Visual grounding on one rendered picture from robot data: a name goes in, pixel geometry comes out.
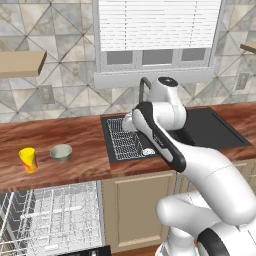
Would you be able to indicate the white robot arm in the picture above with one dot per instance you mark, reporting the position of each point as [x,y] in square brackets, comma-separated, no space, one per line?
[213,180]

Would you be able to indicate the tan wooden wall shelf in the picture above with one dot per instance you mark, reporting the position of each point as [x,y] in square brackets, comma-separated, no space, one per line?
[20,64]
[249,47]

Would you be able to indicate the open dishwasher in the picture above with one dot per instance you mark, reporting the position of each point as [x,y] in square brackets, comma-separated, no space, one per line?
[53,216]

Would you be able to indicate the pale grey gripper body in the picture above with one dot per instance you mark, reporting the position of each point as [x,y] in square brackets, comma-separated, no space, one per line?
[128,122]

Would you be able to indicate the grey-green bowl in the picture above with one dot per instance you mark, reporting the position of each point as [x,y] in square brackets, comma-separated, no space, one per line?
[61,153]

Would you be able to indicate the black sink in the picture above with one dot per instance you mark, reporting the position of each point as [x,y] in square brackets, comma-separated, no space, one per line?
[213,130]

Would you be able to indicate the grey wall outlet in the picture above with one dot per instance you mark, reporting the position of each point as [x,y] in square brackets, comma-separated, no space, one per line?
[242,81]
[46,94]

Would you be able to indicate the dark sink tap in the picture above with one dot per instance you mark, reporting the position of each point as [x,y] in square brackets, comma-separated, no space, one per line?
[142,87]

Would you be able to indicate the black dishwasher door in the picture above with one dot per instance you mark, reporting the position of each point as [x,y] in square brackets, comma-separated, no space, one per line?
[90,250]

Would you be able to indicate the yellow cup with red pattern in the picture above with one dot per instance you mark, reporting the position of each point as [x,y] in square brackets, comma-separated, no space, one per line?
[28,160]

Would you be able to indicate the window with white blinds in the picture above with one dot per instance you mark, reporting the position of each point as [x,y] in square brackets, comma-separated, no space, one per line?
[156,30]

